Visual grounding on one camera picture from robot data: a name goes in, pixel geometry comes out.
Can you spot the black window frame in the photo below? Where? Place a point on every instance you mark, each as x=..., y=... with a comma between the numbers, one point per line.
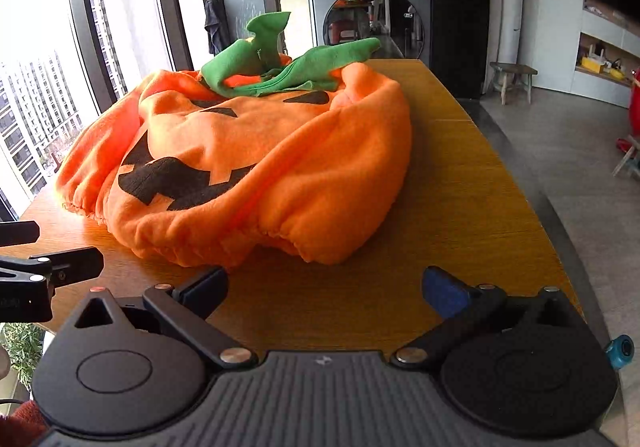
x=170, y=2

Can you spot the red cloth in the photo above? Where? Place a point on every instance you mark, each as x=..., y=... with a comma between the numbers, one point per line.
x=20, y=422

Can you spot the wall niche with yellow items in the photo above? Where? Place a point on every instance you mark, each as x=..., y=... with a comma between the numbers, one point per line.
x=597, y=62

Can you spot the small wooden stool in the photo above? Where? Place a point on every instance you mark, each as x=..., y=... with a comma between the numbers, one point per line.
x=512, y=69

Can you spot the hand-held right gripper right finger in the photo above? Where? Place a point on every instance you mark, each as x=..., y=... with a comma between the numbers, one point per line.
x=442, y=294

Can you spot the green plant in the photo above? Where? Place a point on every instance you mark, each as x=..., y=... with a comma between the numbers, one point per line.
x=20, y=347

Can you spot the dark hanging cloth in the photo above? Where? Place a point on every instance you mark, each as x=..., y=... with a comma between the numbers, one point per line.
x=216, y=27

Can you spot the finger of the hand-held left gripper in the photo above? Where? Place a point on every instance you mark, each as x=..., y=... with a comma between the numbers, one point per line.
x=17, y=232
x=70, y=264

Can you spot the orange pumpkin costume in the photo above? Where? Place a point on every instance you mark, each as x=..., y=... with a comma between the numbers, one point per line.
x=280, y=147

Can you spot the blue round cap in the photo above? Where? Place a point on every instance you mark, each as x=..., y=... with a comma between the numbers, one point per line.
x=621, y=351

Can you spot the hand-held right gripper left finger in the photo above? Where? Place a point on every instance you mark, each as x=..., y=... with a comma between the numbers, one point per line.
x=205, y=289

